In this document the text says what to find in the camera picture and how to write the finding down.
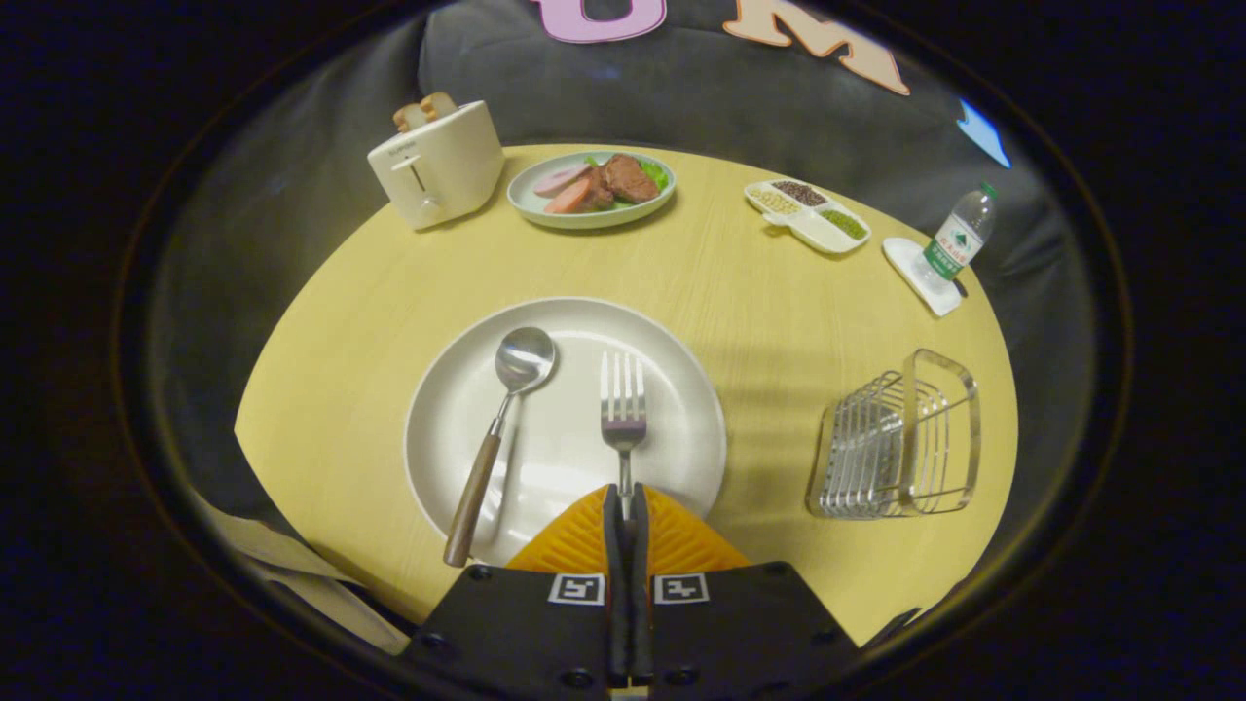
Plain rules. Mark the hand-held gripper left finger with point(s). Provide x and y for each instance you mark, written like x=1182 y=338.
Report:
x=526 y=643

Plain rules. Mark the pale green food plate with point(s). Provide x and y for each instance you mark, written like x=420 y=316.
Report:
x=584 y=219

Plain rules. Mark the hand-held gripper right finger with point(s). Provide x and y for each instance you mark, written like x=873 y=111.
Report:
x=740 y=643

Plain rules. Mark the green lettuce leaf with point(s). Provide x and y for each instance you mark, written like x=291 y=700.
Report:
x=660 y=175

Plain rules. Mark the cream toaster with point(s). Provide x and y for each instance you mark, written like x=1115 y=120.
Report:
x=443 y=170

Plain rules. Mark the brown cooked meat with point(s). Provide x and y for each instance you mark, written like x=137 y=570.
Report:
x=628 y=180

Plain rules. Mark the white square coaster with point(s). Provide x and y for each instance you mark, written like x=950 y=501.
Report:
x=905 y=258

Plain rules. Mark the large white plate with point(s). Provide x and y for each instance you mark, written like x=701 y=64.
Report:
x=565 y=448

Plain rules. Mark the beige flat object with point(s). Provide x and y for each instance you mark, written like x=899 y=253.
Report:
x=292 y=574

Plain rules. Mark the clear water bottle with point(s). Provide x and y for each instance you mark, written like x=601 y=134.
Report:
x=956 y=243

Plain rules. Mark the toast bread slice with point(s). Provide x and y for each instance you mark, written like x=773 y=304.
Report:
x=440 y=105
x=409 y=117

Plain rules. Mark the white divided grain dish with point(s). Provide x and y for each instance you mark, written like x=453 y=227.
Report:
x=808 y=224

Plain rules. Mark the pink sausage slice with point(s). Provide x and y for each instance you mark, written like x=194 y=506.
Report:
x=569 y=199
x=560 y=179

